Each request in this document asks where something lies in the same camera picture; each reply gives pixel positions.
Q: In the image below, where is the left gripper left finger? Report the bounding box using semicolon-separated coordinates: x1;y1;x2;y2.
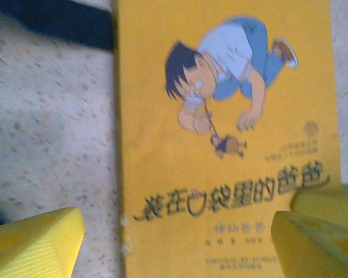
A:
0;207;85;278

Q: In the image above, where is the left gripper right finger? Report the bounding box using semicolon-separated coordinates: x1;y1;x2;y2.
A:
271;185;348;278

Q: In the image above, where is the yellow cartoon cover book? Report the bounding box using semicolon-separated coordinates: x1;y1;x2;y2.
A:
113;0;342;278

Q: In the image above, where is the navy blue student backpack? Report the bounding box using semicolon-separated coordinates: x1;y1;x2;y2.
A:
0;0;118;52

